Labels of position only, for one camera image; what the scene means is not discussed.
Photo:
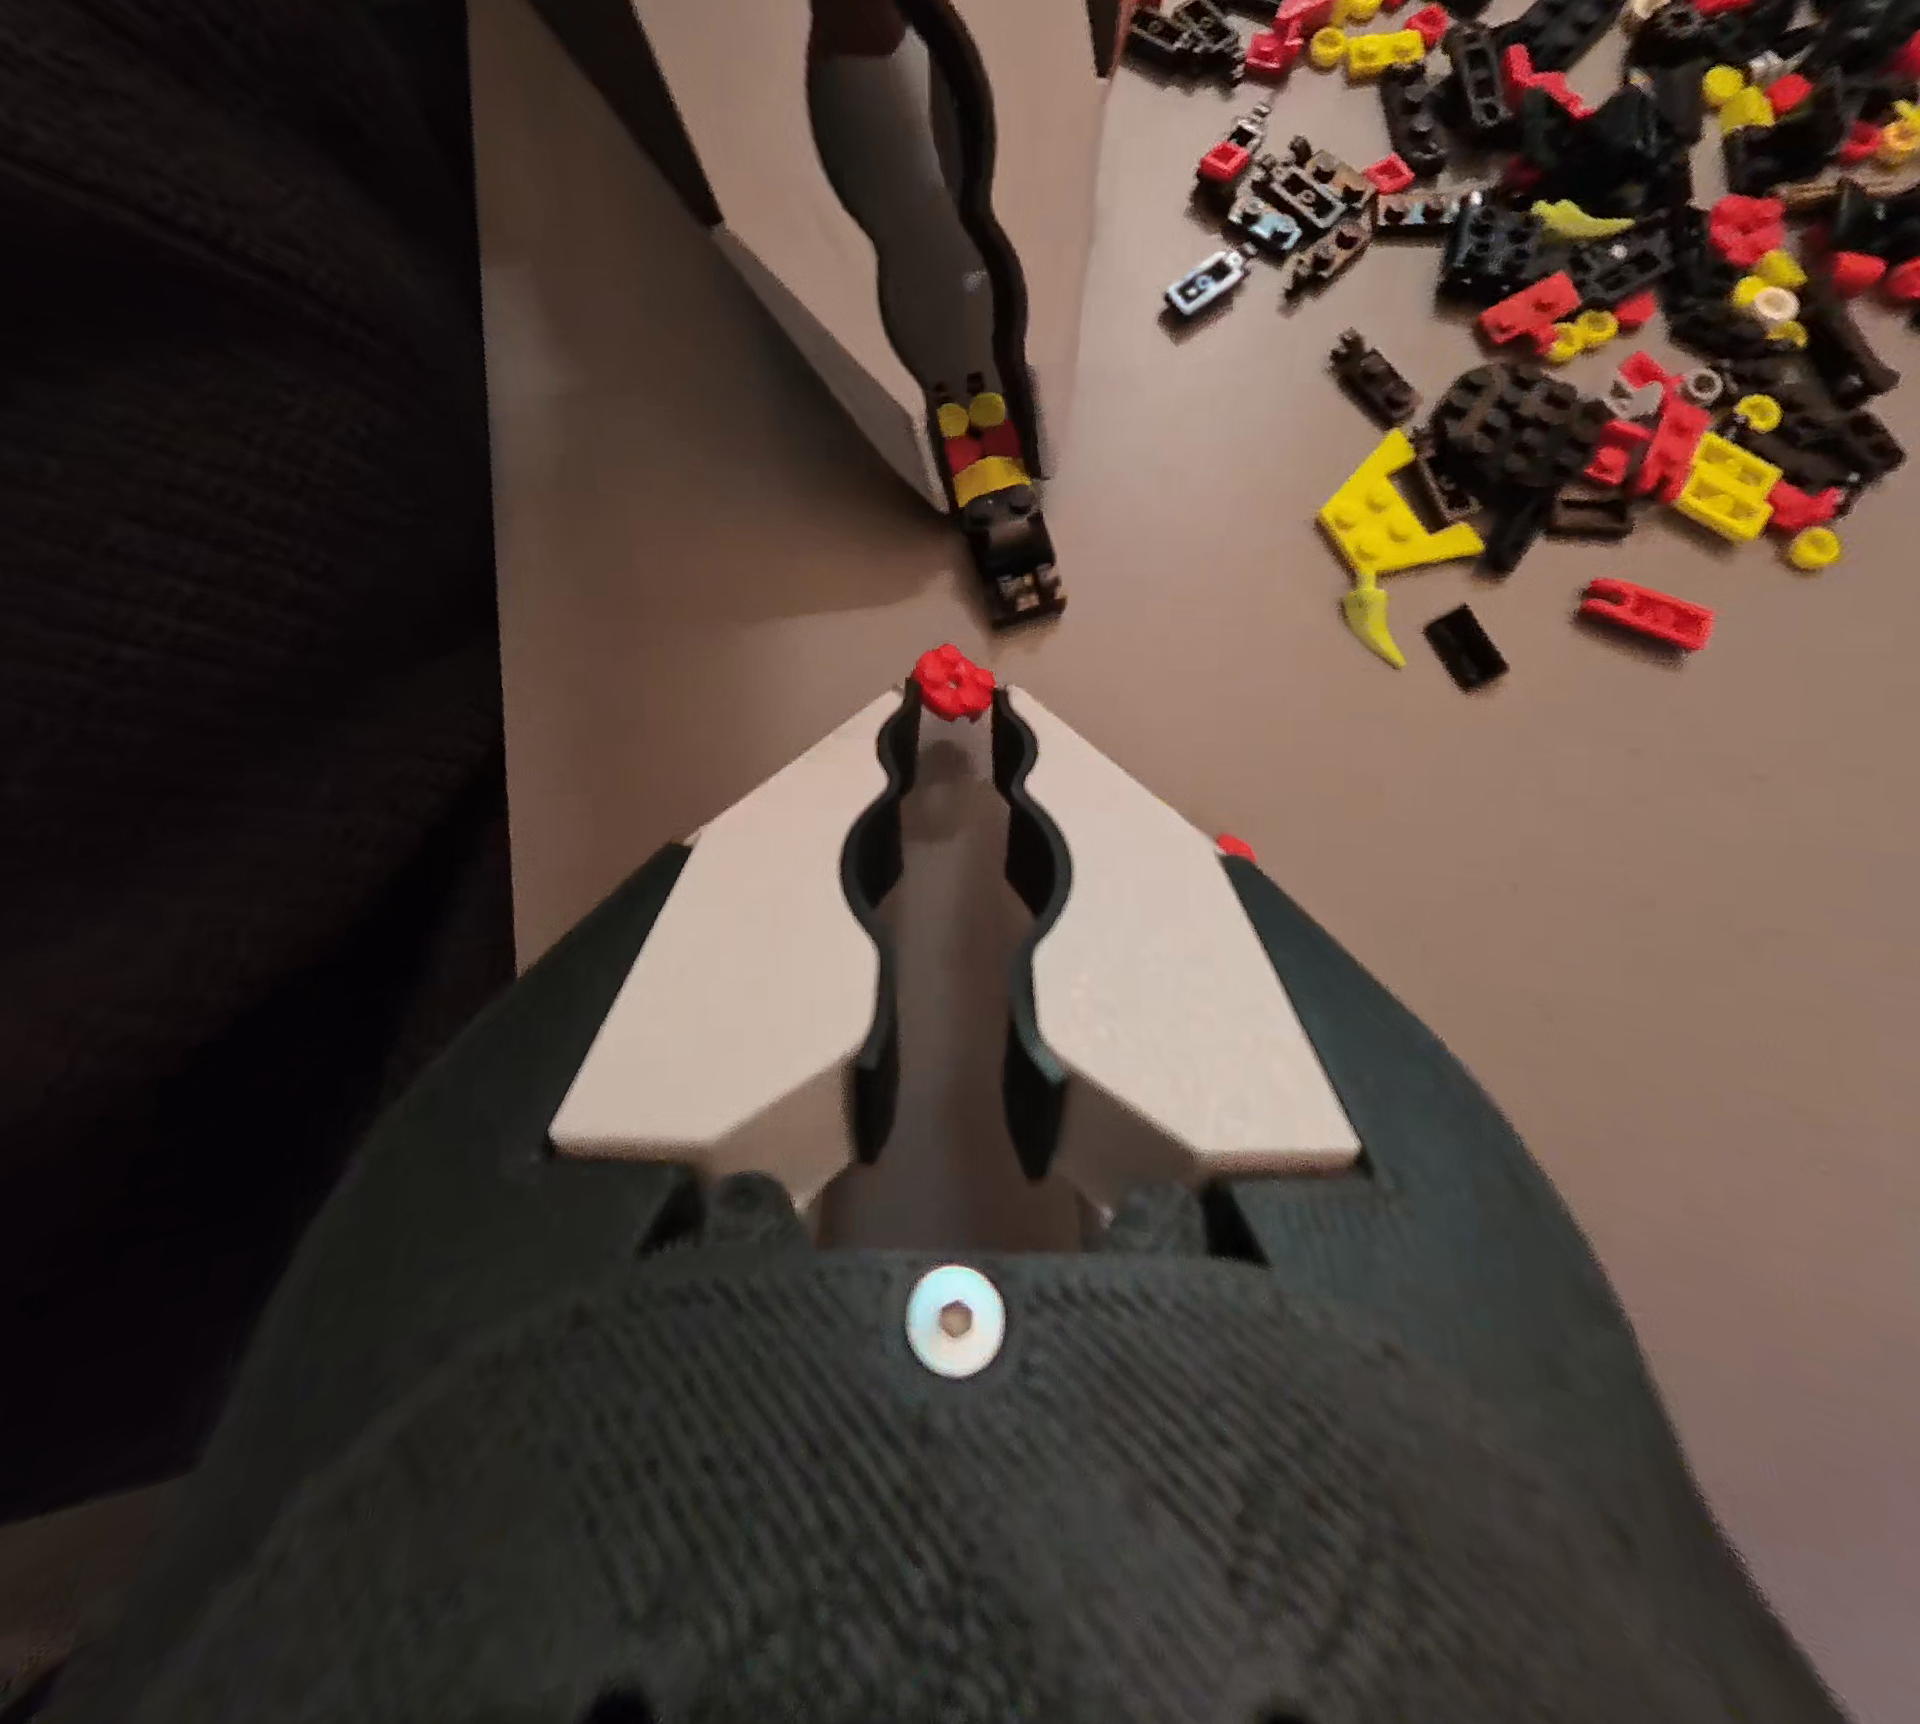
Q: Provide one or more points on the red round lego piece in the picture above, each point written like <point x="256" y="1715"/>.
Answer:
<point x="952" y="683"/>

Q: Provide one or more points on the black red yellow lego assembly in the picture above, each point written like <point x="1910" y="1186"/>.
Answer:
<point x="1013" y="524"/>

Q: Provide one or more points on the pile of lego pieces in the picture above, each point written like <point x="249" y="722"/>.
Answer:
<point x="1575" y="28"/>

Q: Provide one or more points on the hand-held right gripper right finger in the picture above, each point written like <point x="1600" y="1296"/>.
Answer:
<point x="1185" y="1018"/>

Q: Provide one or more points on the small red lego stud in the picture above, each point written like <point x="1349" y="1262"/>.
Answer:
<point x="1233" y="847"/>

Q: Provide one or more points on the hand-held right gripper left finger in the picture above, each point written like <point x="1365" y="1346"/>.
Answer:
<point x="721" y="1005"/>

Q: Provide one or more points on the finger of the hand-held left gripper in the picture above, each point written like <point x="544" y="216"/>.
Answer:
<point x="1008" y="329"/>
<point x="721" y="28"/>

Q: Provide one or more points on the person's dark clothed torso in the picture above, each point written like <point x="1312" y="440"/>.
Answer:
<point x="225" y="554"/>

